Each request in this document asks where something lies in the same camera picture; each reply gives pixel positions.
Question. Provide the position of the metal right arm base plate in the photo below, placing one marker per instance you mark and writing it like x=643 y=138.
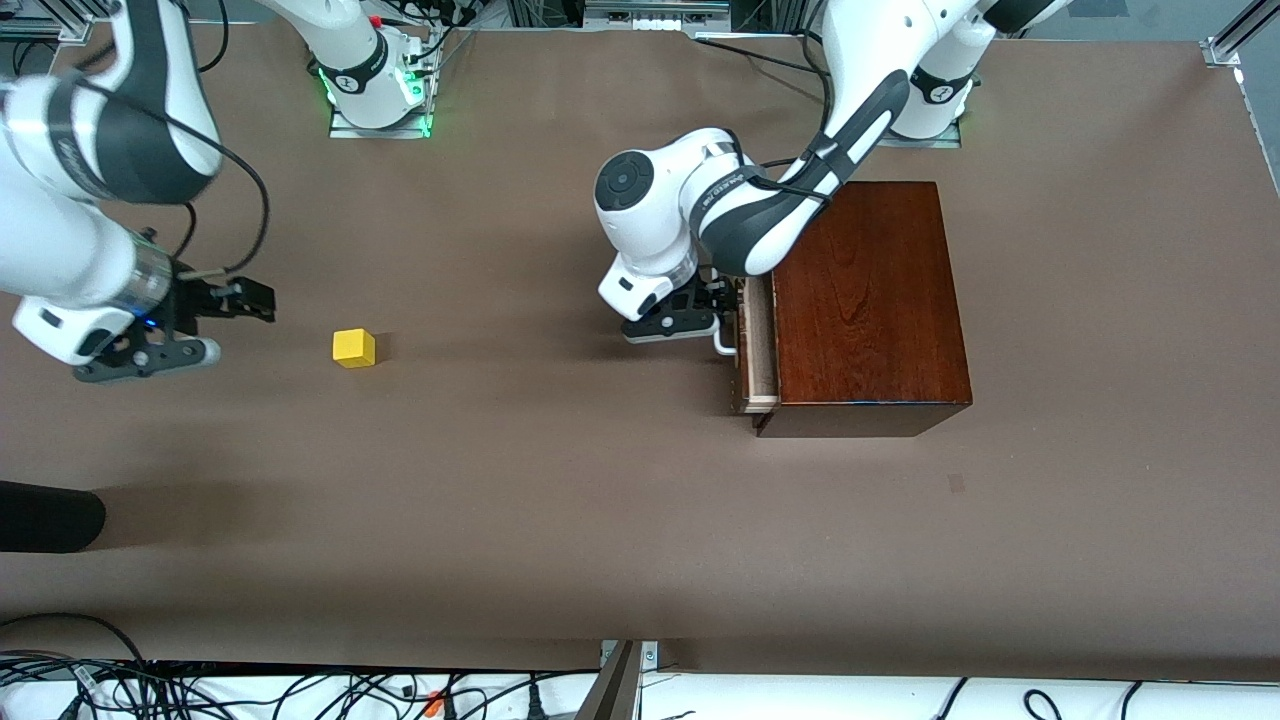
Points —
x=380 y=132

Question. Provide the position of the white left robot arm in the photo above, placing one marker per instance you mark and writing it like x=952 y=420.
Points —
x=750 y=220

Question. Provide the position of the aluminium frame extrusion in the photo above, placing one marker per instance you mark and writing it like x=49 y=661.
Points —
x=50 y=28
x=1225 y=50

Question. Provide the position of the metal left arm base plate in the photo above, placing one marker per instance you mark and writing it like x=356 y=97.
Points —
x=935 y=143

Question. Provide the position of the black rounded object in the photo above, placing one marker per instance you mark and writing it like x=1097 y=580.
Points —
x=50 y=516

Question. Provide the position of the dark brown wooden cabinet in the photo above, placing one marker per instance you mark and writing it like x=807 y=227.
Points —
x=880 y=320

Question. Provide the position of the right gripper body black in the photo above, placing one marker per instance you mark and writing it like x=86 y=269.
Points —
x=192 y=301

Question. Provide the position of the aluminium profile post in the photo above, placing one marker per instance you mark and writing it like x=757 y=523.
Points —
x=615 y=690

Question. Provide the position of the yellow block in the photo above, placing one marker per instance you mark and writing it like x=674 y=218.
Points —
x=353 y=348

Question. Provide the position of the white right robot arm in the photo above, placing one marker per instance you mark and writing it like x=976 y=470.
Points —
x=60 y=250

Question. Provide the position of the white power strip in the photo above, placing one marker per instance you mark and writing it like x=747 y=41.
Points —
x=655 y=22

